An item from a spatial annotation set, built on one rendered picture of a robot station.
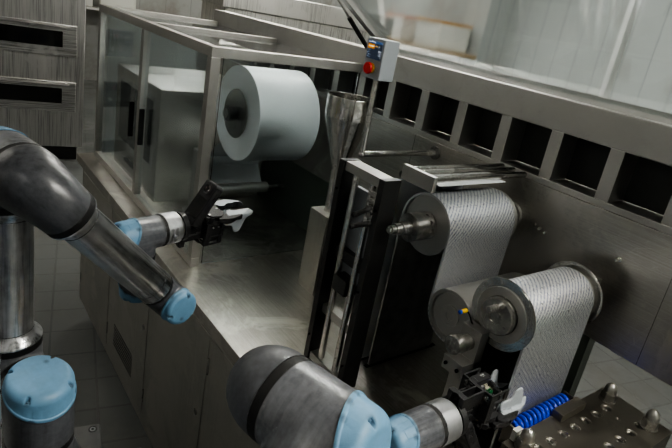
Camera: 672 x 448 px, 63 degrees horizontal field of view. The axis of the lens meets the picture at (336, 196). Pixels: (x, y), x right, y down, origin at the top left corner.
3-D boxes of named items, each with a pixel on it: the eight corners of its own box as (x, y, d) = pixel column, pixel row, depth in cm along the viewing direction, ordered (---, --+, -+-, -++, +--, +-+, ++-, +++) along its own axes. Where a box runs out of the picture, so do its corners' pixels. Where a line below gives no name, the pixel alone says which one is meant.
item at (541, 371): (495, 425, 112) (520, 349, 106) (557, 393, 126) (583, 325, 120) (497, 427, 111) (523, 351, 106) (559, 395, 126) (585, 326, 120)
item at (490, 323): (476, 325, 111) (483, 291, 109) (482, 323, 112) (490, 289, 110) (507, 342, 105) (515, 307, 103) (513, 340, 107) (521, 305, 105)
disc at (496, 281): (464, 326, 116) (482, 264, 111) (465, 326, 116) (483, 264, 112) (521, 367, 105) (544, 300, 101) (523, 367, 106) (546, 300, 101)
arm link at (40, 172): (58, 149, 82) (211, 297, 119) (26, 129, 88) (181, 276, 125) (-4, 206, 78) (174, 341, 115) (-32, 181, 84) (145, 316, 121)
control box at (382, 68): (355, 75, 140) (363, 35, 136) (375, 77, 144) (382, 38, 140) (373, 80, 135) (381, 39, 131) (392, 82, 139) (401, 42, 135)
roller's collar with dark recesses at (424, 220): (395, 234, 124) (401, 208, 122) (413, 232, 128) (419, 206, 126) (414, 246, 120) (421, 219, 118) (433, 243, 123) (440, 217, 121)
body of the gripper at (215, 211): (205, 227, 141) (164, 236, 132) (211, 198, 138) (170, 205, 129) (223, 242, 137) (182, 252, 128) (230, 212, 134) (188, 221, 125)
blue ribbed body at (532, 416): (500, 430, 112) (505, 416, 111) (557, 400, 126) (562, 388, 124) (514, 441, 110) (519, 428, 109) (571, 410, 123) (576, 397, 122)
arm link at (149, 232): (104, 251, 120) (106, 216, 118) (149, 241, 129) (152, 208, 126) (123, 266, 116) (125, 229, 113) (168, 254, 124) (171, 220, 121)
